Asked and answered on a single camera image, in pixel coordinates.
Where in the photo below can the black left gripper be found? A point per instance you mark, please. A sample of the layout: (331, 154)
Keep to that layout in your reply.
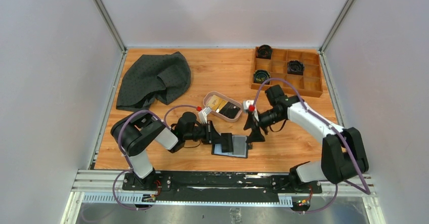
(210, 132)

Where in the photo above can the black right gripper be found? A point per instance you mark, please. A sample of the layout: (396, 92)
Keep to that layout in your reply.
(256, 135)

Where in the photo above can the black leather card holder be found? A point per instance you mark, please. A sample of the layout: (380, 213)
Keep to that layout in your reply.
(237, 147)

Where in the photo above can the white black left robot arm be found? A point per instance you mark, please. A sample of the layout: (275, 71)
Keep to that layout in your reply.
(137, 131)

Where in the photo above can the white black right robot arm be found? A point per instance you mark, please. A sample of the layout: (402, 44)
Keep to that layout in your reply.
(343, 154)

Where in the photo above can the black VIP credit card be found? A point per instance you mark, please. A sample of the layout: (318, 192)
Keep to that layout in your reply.
(230, 110)

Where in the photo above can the gold credit card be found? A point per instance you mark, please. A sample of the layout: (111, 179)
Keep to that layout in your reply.
(214, 102)
(221, 105)

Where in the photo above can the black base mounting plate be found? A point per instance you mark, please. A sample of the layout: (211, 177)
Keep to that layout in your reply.
(208, 186)

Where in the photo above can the wooden compartment organizer box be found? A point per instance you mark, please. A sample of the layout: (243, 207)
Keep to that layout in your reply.
(309, 84)

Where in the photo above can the rolled dark belt top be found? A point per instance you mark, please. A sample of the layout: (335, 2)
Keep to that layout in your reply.
(264, 52)

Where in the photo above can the dark green dotted cloth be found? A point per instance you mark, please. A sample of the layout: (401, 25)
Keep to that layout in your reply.
(153, 77)

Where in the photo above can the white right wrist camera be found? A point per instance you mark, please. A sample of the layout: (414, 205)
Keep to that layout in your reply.
(250, 109)

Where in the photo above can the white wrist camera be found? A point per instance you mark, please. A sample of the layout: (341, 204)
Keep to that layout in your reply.
(250, 109)
(203, 114)

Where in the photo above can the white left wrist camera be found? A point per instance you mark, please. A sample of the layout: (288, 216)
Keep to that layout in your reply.
(203, 114)

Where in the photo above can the aluminium frame rail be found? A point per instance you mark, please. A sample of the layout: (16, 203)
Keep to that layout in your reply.
(113, 196)

